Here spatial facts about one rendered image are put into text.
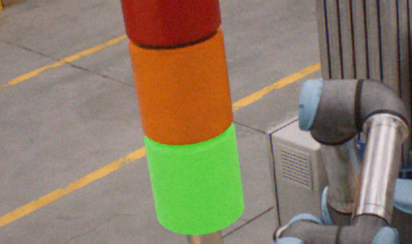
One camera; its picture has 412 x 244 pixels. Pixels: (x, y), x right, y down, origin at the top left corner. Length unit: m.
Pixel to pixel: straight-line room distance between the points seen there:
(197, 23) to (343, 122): 1.54
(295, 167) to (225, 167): 2.21
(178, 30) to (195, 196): 0.09
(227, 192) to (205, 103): 0.06
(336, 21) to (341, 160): 0.47
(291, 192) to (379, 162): 0.95
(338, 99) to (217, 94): 1.50
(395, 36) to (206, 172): 1.89
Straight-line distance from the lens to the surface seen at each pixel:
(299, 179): 2.71
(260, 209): 4.75
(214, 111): 0.47
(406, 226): 2.31
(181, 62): 0.45
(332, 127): 1.99
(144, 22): 0.45
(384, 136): 1.89
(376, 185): 1.79
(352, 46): 2.43
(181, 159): 0.47
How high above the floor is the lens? 2.42
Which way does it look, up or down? 25 degrees down
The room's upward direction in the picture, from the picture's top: 8 degrees counter-clockwise
